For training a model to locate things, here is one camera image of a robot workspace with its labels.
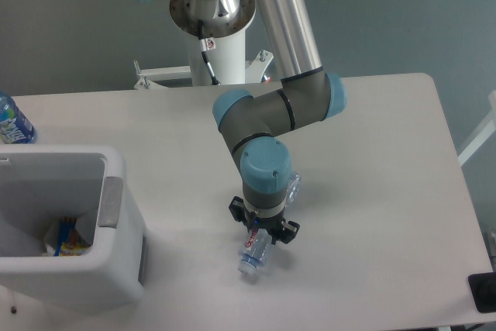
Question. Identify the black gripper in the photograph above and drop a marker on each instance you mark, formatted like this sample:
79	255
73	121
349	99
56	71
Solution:
272	220

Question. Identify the crushed clear plastic bottle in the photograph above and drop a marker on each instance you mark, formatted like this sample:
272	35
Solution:
255	250

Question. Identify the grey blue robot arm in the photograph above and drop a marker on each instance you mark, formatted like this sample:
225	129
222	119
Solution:
251	126

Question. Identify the white trash can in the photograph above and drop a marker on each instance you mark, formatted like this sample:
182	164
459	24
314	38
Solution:
40	185

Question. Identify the colourful snack wrapper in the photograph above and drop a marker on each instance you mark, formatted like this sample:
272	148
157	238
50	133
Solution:
69	241

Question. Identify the black device at table edge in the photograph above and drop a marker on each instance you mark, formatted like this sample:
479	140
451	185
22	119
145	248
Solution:
482	287

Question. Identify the blue labelled water bottle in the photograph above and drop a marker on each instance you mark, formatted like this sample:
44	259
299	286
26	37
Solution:
15	127

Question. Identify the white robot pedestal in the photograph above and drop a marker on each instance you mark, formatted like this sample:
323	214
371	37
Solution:
227	60

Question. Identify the white frame at right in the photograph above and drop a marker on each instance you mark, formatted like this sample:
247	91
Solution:
483	131

